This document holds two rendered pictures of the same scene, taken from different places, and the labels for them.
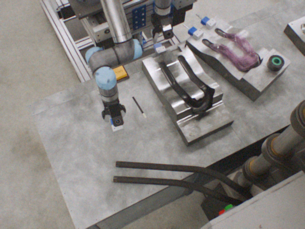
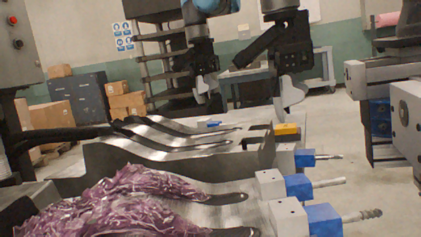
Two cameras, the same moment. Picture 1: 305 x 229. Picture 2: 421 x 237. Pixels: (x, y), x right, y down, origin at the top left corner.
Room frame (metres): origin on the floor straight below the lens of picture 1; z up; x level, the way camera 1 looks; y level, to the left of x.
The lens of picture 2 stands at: (1.48, -0.62, 1.07)
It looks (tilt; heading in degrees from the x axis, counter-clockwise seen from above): 12 degrees down; 137
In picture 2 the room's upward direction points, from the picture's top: 10 degrees counter-clockwise
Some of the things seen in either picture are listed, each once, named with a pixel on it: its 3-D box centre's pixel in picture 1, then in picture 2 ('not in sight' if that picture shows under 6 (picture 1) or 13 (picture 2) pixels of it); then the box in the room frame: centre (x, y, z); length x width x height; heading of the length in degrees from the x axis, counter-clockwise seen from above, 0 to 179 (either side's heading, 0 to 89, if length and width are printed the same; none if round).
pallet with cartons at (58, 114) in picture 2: not in sight; (26, 133); (-4.15, 0.83, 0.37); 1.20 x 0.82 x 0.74; 42
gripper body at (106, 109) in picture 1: (110, 100); (202, 56); (0.65, 0.18, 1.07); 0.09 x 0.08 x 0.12; 21
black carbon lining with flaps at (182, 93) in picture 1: (187, 82); (164, 130); (0.85, -0.17, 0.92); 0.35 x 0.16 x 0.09; 29
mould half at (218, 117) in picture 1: (186, 89); (164, 149); (0.83, -0.17, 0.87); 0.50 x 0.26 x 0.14; 29
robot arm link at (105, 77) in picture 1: (106, 81); (194, 8); (0.65, 0.18, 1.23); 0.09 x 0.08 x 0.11; 27
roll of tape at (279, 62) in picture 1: (275, 62); not in sight; (0.97, -0.62, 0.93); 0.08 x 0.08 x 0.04
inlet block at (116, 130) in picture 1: (115, 120); (217, 126); (0.66, 0.19, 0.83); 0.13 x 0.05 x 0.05; 21
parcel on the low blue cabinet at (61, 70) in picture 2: not in sight; (59, 71); (-6.13, 2.31, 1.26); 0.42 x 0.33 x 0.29; 34
